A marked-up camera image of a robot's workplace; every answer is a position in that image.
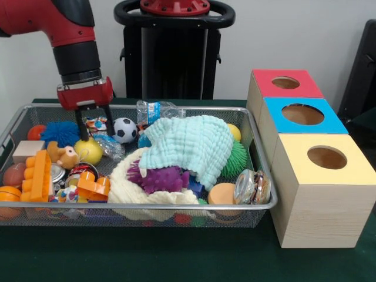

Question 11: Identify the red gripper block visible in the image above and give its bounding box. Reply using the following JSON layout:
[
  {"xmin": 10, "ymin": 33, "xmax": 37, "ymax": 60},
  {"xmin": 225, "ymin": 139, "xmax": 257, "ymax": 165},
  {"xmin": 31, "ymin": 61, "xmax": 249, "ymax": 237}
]
[{"xmin": 56, "ymin": 76, "xmax": 116, "ymax": 142}]

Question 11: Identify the crushed clear plastic bottle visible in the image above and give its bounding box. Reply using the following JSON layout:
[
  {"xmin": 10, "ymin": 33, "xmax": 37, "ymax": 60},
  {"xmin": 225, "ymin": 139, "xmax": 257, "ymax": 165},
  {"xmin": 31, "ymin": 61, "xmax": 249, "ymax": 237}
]
[{"xmin": 136, "ymin": 100, "xmax": 186, "ymax": 124}]

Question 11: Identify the mint green waffle cloth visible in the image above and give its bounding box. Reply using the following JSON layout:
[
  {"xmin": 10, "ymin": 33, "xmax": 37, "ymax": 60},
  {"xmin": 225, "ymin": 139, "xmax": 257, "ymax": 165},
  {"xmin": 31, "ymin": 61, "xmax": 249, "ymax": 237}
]
[{"xmin": 138, "ymin": 116, "xmax": 234, "ymax": 190}]

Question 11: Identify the green spiky rubber ball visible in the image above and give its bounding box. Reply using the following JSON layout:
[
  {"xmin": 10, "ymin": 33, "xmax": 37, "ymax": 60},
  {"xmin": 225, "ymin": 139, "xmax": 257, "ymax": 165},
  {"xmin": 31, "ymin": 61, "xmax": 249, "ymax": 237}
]
[{"xmin": 220, "ymin": 139, "xmax": 247, "ymax": 177}]

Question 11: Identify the wooden box with three holes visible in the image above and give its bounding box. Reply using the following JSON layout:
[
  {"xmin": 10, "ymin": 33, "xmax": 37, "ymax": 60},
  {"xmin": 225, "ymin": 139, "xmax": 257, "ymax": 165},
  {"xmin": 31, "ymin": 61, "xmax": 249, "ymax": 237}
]
[{"xmin": 246, "ymin": 69, "xmax": 376, "ymax": 249}]

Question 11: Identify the yellow smiley face ball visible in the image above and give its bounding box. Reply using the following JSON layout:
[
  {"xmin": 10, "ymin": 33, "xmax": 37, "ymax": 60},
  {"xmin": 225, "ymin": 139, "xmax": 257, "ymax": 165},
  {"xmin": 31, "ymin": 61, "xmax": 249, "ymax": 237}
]
[{"xmin": 73, "ymin": 137, "xmax": 104, "ymax": 165}]

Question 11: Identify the small black white soccer ball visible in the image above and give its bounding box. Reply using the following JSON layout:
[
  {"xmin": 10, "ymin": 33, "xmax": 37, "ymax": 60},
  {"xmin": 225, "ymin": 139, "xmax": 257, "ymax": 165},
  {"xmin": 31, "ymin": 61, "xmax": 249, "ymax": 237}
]
[{"xmin": 113, "ymin": 117, "xmax": 138, "ymax": 144}]

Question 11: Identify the blue spiky rubber ball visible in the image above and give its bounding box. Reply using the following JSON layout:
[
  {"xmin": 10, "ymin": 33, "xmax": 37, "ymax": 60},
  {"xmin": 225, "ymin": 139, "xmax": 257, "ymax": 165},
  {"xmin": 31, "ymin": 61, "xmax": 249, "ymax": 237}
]
[{"xmin": 40, "ymin": 122, "xmax": 80, "ymax": 147}]

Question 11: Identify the brown plush monkey toy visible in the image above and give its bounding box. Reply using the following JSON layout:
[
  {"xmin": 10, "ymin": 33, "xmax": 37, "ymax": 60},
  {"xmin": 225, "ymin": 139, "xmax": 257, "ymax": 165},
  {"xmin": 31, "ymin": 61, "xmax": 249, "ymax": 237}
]
[{"xmin": 46, "ymin": 141, "xmax": 80, "ymax": 170}]

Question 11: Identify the cream knitted cloth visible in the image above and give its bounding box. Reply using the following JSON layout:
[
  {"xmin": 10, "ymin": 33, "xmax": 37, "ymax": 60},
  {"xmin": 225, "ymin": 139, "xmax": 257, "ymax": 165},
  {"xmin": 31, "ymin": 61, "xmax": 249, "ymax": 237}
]
[{"xmin": 107, "ymin": 148, "xmax": 200, "ymax": 221}]

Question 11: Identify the long orange building block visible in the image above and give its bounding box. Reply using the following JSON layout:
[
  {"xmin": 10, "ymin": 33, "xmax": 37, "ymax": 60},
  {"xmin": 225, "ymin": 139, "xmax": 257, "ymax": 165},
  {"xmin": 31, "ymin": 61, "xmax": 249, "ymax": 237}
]
[{"xmin": 19, "ymin": 149, "xmax": 52, "ymax": 203}]

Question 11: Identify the purple spiky monster toy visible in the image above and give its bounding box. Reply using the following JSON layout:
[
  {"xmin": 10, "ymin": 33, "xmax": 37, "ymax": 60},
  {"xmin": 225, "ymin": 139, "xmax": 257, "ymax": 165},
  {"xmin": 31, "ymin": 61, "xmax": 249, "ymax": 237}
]
[{"xmin": 126, "ymin": 166, "xmax": 191, "ymax": 194}]

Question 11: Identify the dark green table cloth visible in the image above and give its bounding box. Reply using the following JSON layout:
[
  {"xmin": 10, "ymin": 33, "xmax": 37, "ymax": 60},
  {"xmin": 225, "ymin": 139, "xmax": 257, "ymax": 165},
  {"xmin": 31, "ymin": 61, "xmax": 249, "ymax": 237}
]
[{"xmin": 0, "ymin": 98, "xmax": 376, "ymax": 282}]

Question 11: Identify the black upright panel on stand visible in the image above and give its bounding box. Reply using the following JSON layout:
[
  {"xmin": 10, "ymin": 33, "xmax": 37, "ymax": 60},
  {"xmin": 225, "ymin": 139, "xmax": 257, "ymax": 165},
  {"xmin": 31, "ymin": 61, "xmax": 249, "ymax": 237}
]
[{"xmin": 337, "ymin": 19, "xmax": 376, "ymax": 124}]

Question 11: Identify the shallow wire mesh bin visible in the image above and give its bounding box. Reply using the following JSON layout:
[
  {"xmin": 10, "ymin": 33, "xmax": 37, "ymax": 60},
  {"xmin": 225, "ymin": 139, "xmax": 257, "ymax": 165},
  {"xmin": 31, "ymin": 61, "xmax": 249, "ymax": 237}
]
[{"xmin": 0, "ymin": 103, "xmax": 278, "ymax": 229}]

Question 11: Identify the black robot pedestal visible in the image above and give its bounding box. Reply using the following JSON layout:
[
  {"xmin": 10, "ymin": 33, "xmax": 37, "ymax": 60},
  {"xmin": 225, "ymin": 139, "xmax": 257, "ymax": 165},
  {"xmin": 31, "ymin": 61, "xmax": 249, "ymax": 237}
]
[{"xmin": 113, "ymin": 0, "xmax": 236, "ymax": 100}]

